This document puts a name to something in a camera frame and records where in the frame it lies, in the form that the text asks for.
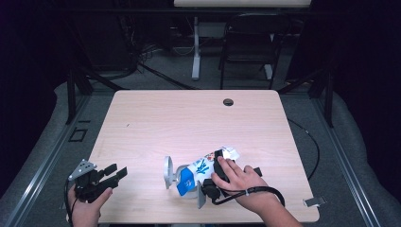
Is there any black folding chair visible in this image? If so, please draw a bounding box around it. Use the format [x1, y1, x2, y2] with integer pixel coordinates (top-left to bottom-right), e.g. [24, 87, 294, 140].
[218, 12, 292, 91]

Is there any white standing desk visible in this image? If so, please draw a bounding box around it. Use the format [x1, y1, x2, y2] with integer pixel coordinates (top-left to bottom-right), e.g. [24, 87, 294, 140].
[173, 0, 313, 81]

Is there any grey tape strip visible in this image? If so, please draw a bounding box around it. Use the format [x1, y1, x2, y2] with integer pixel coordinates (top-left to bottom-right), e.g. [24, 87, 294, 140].
[304, 197, 327, 207]

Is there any clear jug with white lid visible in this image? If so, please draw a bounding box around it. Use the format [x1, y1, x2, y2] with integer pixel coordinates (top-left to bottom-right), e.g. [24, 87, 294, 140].
[163, 155, 202, 201]

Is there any person's right hand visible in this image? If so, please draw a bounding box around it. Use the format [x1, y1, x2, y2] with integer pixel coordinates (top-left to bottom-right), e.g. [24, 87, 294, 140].
[211, 156, 285, 216]

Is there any thick black floor cable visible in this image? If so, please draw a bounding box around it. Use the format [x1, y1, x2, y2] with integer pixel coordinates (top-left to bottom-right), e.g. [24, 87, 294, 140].
[138, 61, 197, 91]

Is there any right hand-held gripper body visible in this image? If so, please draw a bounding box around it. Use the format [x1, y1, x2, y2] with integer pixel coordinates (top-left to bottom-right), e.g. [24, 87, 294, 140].
[196, 178, 222, 210]

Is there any thin black floor cable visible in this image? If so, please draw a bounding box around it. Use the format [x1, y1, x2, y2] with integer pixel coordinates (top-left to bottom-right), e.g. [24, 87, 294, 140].
[287, 117, 321, 183]

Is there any black metal frame post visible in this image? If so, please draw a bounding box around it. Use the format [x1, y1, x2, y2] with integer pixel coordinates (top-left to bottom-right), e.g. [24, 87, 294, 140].
[277, 67, 335, 129]
[64, 65, 127, 126]

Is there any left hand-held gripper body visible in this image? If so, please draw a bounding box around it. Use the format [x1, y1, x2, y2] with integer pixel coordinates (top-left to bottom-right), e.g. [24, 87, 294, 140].
[67, 158, 111, 203]

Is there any person's left hand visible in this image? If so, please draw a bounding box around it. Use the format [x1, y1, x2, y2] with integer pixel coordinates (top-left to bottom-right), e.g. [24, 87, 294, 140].
[67, 184, 113, 227]

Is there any white and blue pouch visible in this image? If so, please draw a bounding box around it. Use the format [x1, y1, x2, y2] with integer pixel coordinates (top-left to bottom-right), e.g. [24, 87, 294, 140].
[176, 145, 240, 197]

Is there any left hand-held gripper cable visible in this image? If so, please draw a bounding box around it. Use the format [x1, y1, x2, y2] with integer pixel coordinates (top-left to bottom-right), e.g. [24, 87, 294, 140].
[64, 179, 78, 227]

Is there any silver floor rail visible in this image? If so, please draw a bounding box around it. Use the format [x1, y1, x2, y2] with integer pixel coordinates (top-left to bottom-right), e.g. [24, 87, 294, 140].
[310, 94, 384, 227]
[0, 94, 93, 227]

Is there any hand-held gripper cable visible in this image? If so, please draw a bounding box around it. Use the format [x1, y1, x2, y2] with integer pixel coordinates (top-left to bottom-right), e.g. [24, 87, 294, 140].
[211, 185, 287, 207]
[64, 179, 78, 227]

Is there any right hand-held gripper cable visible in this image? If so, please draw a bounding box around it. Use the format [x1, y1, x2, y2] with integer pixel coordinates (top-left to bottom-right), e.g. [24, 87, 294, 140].
[211, 185, 287, 207]

